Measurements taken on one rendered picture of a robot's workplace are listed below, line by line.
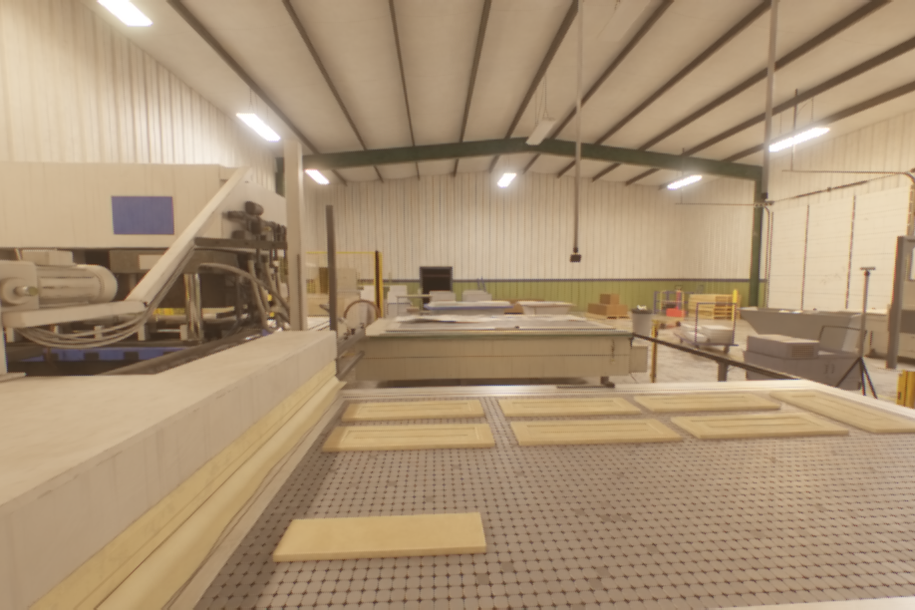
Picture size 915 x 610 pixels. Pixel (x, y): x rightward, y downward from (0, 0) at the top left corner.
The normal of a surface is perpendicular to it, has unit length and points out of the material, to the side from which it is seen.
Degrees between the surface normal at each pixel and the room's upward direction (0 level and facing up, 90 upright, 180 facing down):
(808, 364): 90
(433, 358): 90
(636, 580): 0
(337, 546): 0
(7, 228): 90
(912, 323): 90
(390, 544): 0
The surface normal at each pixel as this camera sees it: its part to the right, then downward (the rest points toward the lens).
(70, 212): 0.06, 0.07
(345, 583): 0.00, -1.00
